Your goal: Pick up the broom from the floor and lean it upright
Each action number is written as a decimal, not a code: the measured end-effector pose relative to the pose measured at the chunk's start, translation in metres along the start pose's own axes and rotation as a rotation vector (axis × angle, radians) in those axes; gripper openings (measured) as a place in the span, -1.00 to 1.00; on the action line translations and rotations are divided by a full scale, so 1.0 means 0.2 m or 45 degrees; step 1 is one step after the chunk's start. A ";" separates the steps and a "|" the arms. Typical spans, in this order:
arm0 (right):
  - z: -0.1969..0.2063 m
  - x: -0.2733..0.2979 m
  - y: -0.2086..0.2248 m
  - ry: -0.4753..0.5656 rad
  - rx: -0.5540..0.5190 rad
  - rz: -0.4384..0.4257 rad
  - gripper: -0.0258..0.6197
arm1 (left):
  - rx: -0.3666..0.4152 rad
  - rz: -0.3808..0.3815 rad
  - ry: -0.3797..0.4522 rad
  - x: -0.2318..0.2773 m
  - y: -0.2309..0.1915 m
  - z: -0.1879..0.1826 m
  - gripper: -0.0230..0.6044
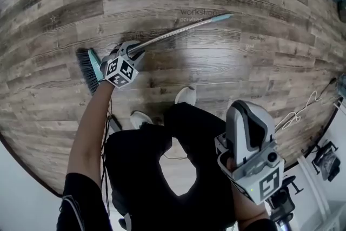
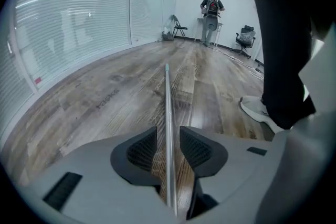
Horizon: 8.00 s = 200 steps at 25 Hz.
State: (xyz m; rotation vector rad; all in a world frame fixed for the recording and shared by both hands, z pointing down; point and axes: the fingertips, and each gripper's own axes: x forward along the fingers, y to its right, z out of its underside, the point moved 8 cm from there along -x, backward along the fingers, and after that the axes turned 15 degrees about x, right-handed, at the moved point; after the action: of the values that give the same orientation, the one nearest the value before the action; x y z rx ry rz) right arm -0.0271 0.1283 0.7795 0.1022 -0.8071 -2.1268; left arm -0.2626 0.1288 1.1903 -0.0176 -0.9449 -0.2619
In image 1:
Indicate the person's left forearm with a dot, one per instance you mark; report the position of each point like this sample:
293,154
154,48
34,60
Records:
86,138

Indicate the person's black clothed body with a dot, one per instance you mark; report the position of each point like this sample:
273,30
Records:
135,170

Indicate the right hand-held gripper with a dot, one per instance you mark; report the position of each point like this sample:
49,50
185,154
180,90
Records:
267,184

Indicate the person's right forearm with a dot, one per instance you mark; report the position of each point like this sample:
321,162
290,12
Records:
248,211

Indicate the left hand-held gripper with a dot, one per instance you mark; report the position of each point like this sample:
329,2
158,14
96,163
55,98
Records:
119,70

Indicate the person's white shoe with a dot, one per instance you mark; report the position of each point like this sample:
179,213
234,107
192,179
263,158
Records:
186,96
140,119

